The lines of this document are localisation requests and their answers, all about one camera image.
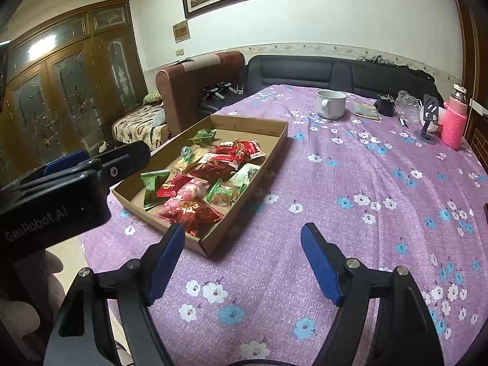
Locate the dark sofa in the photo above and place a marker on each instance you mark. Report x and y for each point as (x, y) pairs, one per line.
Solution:
(297, 70)

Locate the person's left hand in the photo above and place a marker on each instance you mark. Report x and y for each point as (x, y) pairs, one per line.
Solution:
(55, 274)

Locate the white mug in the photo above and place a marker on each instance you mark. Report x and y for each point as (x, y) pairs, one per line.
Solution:
(329, 105)

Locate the small red snack packet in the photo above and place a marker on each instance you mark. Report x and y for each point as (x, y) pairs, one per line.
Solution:
(171, 186)

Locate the purple floral tablecloth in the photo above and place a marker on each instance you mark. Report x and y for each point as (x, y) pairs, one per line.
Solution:
(343, 217)

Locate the clear plastic bag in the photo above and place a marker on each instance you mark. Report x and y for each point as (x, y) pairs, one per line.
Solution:
(408, 105)

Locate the black cup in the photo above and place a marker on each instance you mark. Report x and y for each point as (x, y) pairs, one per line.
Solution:
(386, 106)

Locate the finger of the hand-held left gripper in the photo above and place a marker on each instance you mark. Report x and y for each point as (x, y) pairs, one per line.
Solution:
(122, 162)
(64, 164)

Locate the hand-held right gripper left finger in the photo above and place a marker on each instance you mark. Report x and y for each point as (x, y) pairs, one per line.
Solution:
(166, 263)

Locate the brown armchair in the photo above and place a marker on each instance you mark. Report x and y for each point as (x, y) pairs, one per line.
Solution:
(190, 87)

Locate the green white candy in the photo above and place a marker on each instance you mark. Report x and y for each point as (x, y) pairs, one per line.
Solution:
(187, 153)

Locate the red packet with black label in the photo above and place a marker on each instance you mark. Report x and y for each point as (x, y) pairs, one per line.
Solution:
(228, 146)

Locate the large white red packet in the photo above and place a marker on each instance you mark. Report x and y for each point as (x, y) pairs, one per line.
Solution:
(213, 159)

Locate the small booklet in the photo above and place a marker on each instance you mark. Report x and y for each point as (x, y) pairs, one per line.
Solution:
(366, 110)

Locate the black phone stand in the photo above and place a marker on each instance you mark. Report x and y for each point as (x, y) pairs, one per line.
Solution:
(430, 112)

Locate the green cushion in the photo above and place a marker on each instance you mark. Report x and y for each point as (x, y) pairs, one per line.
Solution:
(152, 98)

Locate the small wall plaque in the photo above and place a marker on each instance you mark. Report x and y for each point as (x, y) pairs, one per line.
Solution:
(181, 31)

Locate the black items on sofa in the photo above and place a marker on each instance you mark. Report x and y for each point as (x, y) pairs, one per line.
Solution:
(221, 91)

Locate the shiny red snack packet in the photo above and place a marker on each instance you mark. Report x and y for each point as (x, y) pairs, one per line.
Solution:
(190, 215)

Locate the pink snack packet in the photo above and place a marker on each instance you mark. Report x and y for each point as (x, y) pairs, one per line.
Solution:
(192, 190)

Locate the pale green snack packet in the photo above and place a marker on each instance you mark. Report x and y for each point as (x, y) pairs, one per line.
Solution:
(246, 175)

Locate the wooden side cabinet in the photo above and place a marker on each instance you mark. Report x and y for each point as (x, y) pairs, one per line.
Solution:
(478, 137)

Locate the wooden glass door wardrobe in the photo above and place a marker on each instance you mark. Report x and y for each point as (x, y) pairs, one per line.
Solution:
(68, 91)

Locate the patterned seat cloth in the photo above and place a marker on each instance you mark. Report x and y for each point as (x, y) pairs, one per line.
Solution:
(137, 127)

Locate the wooden door frame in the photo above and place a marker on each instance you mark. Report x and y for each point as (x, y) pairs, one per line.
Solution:
(472, 45)

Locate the dark clothes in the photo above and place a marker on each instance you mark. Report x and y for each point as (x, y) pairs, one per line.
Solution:
(396, 68)

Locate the cardboard box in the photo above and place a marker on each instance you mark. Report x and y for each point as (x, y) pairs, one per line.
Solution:
(247, 127)

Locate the large green snack packet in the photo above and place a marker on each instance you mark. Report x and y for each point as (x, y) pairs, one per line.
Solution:
(154, 188)

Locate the dark brown snack packet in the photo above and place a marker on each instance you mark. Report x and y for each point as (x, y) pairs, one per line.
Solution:
(215, 170)

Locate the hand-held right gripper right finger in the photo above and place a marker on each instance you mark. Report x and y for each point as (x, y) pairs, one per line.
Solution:
(322, 263)

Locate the green orange candy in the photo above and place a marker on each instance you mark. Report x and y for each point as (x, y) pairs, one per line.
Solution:
(223, 194)

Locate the beige cracker packet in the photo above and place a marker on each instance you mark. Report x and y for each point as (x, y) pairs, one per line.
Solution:
(183, 166)

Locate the pink sleeved bottle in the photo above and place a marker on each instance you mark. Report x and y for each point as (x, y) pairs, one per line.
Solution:
(453, 125)

